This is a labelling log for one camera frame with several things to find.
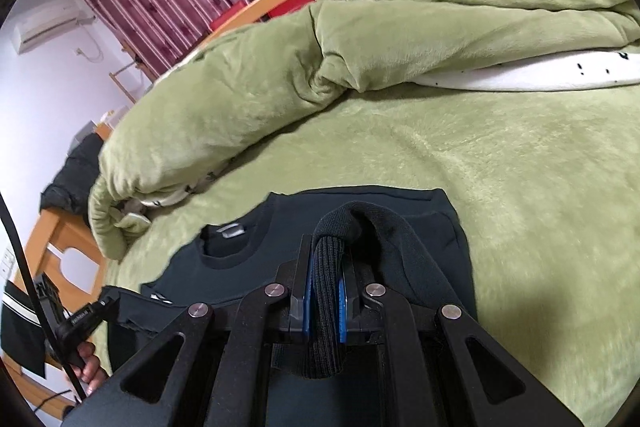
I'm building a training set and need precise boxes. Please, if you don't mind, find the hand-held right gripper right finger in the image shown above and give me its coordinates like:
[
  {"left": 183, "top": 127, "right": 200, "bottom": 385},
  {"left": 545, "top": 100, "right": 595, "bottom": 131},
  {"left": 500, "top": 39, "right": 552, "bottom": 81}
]
[{"left": 339, "top": 256, "right": 584, "bottom": 427}]

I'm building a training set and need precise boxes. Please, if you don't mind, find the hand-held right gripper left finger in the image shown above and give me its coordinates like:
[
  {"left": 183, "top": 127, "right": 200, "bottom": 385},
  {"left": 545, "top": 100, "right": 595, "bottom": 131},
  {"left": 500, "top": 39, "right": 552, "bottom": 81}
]
[{"left": 62, "top": 233, "right": 314, "bottom": 427}]

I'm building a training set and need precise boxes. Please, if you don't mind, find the dark sweatshirt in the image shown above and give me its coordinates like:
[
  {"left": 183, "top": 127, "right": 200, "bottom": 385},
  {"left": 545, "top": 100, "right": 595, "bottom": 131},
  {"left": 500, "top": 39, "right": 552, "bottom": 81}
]
[{"left": 117, "top": 188, "right": 477, "bottom": 383}]

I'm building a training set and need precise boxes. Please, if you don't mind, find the person's left hand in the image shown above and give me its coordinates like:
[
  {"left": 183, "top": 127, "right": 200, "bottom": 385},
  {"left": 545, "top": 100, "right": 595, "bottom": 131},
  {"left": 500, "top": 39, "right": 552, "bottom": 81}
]
[{"left": 74, "top": 340, "right": 109, "bottom": 397}]

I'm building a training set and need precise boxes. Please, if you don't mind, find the black white striped cloth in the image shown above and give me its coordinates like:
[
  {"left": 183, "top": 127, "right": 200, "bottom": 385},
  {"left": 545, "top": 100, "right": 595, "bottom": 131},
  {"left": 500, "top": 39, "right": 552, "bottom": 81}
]
[{"left": 0, "top": 290, "right": 49, "bottom": 379}]

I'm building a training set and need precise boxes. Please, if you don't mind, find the black jacket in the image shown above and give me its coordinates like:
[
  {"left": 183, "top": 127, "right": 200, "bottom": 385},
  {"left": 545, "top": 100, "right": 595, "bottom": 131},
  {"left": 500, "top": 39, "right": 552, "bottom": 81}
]
[{"left": 40, "top": 132, "right": 109, "bottom": 224}]

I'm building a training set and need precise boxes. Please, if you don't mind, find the green plush bed sheet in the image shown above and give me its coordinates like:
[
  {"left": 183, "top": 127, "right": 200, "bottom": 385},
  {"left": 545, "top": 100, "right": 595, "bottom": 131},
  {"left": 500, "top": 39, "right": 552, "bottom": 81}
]
[{"left": 92, "top": 86, "right": 640, "bottom": 427}]

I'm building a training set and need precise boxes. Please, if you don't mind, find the grey box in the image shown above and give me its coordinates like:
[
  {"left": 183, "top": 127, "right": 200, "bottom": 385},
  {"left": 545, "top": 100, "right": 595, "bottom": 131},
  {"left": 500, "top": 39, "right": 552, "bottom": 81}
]
[{"left": 74, "top": 121, "right": 102, "bottom": 144}]

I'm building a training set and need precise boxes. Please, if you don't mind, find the green quilt with floral lining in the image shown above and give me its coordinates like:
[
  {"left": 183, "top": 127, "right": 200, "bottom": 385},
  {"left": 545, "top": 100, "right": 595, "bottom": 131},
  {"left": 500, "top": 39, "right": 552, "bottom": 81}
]
[{"left": 87, "top": 0, "right": 640, "bottom": 261}]

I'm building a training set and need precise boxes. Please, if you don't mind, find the wooden coat rack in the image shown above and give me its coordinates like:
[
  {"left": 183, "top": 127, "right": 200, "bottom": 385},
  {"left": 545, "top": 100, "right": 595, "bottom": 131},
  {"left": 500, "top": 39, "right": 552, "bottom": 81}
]
[{"left": 109, "top": 59, "right": 152, "bottom": 104}]

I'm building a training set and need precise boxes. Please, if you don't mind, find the white air conditioner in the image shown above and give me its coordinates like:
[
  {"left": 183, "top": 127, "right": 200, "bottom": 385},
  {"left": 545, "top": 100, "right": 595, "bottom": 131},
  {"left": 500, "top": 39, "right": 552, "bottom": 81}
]
[{"left": 14, "top": 0, "right": 84, "bottom": 54}]

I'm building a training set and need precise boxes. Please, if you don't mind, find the black cable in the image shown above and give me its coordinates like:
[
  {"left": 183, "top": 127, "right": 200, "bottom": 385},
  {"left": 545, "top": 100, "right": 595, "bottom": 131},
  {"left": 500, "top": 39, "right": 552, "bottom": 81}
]
[{"left": 0, "top": 191, "right": 87, "bottom": 409}]

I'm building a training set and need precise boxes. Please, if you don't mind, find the wooden bed frame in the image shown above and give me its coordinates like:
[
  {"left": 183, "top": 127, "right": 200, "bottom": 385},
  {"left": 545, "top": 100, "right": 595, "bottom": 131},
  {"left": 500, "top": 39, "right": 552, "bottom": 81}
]
[{"left": 0, "top": 0, "right": 489, "bottom": 414}]

